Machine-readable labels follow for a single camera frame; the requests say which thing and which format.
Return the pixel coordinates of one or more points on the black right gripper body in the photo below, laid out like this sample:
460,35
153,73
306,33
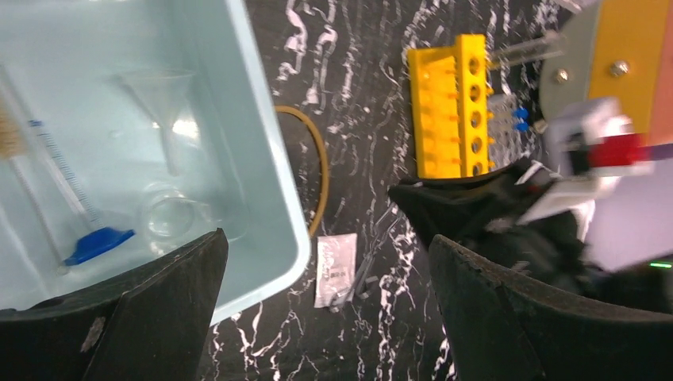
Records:
482,214

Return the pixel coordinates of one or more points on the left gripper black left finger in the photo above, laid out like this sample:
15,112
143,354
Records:
148,323

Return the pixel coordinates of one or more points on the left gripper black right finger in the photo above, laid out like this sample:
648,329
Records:
502,325

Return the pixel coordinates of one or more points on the blue round cap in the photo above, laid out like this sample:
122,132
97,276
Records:
99,238

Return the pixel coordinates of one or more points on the clear glass beaker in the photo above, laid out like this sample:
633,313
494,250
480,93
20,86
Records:
168,215

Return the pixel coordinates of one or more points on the white packet with clips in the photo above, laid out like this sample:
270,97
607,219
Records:
336,268

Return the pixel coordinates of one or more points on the teal plastic bin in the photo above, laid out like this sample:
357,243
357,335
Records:
61,63

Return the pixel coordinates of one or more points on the clear plastic funnel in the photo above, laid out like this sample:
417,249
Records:
162,94

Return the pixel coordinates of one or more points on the large clear glass test tube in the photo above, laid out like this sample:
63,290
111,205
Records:
551,44

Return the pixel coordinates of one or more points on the clear acrylic tube rack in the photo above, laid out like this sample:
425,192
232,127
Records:
507,144

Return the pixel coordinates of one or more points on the metal crucible tongs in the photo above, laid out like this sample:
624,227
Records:
363,280

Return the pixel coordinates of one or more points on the yellow test tube rack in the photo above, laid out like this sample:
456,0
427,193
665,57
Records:
449,94

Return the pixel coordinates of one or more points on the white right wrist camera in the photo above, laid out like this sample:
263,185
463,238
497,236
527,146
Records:
593,145

